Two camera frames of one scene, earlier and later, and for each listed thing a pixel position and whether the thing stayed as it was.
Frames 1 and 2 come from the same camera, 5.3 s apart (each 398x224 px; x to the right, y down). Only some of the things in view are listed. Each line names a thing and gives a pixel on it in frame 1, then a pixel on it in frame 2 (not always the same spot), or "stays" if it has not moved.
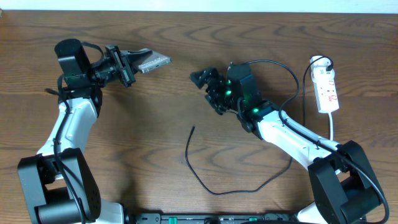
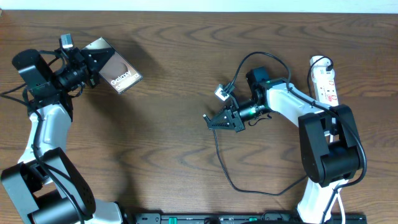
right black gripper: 219,80 → 234,121
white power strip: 324,87 stays
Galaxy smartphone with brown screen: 153,61 → 111,65
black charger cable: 331,68 → 330,66
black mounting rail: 209,218 stays
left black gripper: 125,61 → 84,60
